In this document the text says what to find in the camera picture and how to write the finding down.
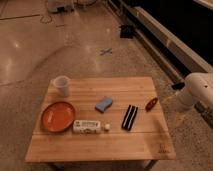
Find white tube with cap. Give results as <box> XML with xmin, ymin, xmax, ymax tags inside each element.
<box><xmin>73</xmin><ymin>120</ymin><xmax>111</xmax><ymax>134</ymax></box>

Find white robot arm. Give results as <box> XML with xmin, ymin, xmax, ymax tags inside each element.
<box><xmin>172</xmin><ymin>72</ymin><xmax>213</xmax><ymax>129</ymax></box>

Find black box on floor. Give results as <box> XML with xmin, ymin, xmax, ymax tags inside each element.
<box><xmin>120</xmin><ymin>25</ymin><xmax>134</xmax><ymax>38</ymax></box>

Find black white striped block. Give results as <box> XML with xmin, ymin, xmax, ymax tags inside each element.
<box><xmin>121</xmin><ymin>105</ymin><xmax>138</xmax><ymax>131</ymax></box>

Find orange plate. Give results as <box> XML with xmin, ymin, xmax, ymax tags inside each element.
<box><xmin>41</xmin><ymin>101</ymin><xmax>75</xmax><ymax>132</ymax></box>

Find wooden folding table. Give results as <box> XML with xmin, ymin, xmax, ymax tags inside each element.
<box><xmin>25</xmin><ymin>77</ymin><xmax>176</xmax><ymax>163</ymax></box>

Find white plastic cup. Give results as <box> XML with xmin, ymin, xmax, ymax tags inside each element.
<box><xmin>53</xmin><ymin>76</ymin><xmax>70</xmax><ymax>97</ymax></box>

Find blue sponge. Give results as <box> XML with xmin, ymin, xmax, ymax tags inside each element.
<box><xmin>95</xmin><ymin>96</ymin><xmax>113</xmax><ymax>113</ymax></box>

